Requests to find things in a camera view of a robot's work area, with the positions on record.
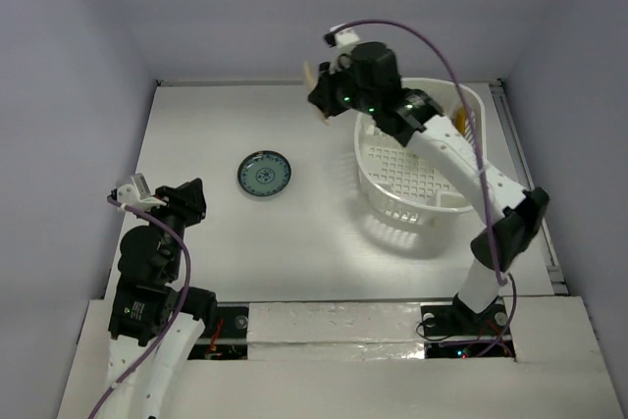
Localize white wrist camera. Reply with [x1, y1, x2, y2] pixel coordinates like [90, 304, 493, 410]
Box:
[109, 173, 166, 211]
[323, 25, 360, 50]

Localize cream plate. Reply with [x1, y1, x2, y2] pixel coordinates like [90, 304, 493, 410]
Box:
[302, 61, 331, 125]

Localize teal patterned plate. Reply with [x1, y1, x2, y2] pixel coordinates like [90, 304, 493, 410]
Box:
[236, 150, 292, 198]

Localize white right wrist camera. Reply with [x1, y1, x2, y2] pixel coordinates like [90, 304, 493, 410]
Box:
[323, 25, 360, 50]

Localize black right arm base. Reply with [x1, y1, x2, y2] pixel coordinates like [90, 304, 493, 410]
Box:
[415, 303, 515, 359]

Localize white plastic dish rack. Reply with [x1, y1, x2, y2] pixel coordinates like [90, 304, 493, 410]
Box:
[354, 78, 486, 226]

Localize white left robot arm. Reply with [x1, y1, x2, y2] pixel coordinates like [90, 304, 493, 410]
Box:
[89, 174, 217, 418]

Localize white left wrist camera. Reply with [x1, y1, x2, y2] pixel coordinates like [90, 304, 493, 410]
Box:
[109, 173, 166, 211]

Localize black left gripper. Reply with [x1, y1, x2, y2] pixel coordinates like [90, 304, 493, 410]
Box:
[137, 176, 207, 277]

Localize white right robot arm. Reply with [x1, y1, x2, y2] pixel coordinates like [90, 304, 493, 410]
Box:
[303, 41, 550, 333]

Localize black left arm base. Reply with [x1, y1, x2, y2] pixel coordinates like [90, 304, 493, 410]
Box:
[187, 304, 249, 361]

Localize mustard yellow plate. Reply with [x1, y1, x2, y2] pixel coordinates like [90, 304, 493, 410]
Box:
[452, 106, 467, 136]

